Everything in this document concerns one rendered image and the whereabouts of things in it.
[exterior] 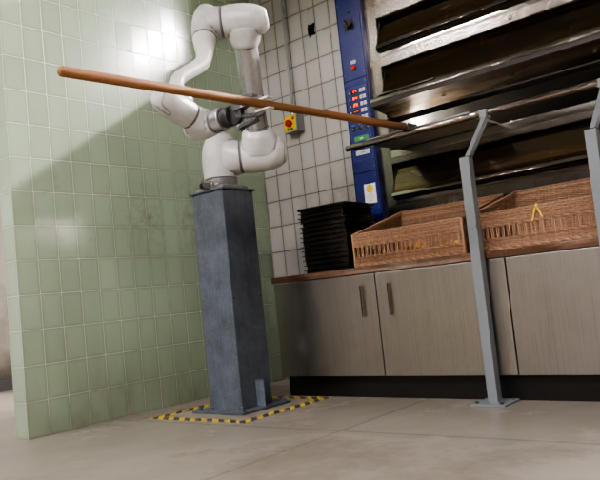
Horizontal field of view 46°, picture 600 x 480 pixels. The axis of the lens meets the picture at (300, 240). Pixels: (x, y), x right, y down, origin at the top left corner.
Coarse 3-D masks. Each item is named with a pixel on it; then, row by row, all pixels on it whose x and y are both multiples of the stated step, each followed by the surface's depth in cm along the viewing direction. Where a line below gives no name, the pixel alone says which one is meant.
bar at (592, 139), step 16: (592, 80) 264; (544, 96) 275; (480, 112) 292; (496, 112) 289; (416, 128) 313; (432, 128) 308; (480, 128) 286; (592, 128) 242; (352, 144) 336; (368, 144) 330; (592, 144) 242; (464, 160) 273; (592, 160) 242; (464, 176) 273; (592, 176) 242; (464, 192) 273; (592, 192) 242; (480, 224) 272; (480, 240) 271; (480, 256) 269; (480, 272) 269; (480, 288) 269; (480, 304) 269; (480, 320) 269; (480, 336) 269; (496, 368) 267; (496, 384) 266; (480, 400) 273; (496, 400) 265; (512, 400) 265
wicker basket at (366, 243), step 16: (432, 208) 346; (448, 208) 340; (464, 208) 335; (480, 208) 302; (384, 224) 343; (400, 224) 355; (416, 224) 300; (432, 224) 294; (448, 224) 291; (464, 224) 288; (352, 240) 320; (368, 240) 315; (384, 240) 310; (400, 240) 304; (416, 240) 347; (432, 240) 295; (448, 240) 291; (464, 240) 286; (368, 256) 315; (384, 256) 310; (400, 256) 305; (416, 256) 299; (432, 256) 294
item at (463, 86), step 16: (560, 48) 294; (576, 48) 292; (592, 48) 292; (512, 64) 307; (528, 64) 307; (544, 64) 307; (560, 64) 307; (576, 64) 307; (448, 80) 328; (464, 80) 323; (480, 80) 323; (496, 80) 323; (512, 80) 323; (400, 96) 344; (416, 96) 342; (432, 96) 342; (448, 96) 342; (464, 96) 342; (384, 112) 362; (400, 112) 363
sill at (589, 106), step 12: (564, 108) 308; (576, 108) 304; (588, 108) 301; (516, 120) 322; (528, 120) 318; (540, 120) 314; (468, 132) 337; (492, 132) 329; (420, 144) 354; (432, 144) 350; (444, 144) 346; (396, 156) 363
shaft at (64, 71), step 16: (96, 80) 197; (112, 80) 200; (128, 80) 204; (144, 80) 209; (192, 96) 224; (208, 96) 228; (224, 96) 233; (240, 96) 239; (304, 112) 264; (320, 112) 271; (336, 112) 279; (400, 128) 314
